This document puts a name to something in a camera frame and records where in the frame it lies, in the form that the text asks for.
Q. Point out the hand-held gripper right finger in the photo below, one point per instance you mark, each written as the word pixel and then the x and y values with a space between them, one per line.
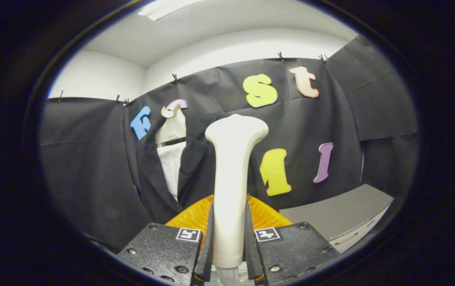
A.
pixel 291 250

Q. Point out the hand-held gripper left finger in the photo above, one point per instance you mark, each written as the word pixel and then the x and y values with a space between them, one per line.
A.
pixel 164 250

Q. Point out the black suit jacket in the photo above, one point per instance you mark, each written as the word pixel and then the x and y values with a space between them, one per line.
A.
pixel 152 178

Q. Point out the white shirt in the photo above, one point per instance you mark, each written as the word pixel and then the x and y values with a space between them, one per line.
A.
pixel 171 163

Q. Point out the white garment steamer head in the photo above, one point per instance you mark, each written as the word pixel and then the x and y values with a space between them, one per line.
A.
pixel 231 178

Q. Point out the grey cabinet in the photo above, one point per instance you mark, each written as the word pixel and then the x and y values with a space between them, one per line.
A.
pixel 338 214

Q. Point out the black backdrop cloth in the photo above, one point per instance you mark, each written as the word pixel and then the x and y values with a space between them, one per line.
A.
pixel 84 159

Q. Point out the cream plastic hanger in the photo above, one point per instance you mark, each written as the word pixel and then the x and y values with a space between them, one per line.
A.
pixel 172 127

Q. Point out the row of backdrop clips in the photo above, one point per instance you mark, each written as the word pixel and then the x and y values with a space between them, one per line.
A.
pixel 280 56

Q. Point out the ceiling light panel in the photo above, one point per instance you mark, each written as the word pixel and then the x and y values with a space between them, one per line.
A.
pixel 164 8

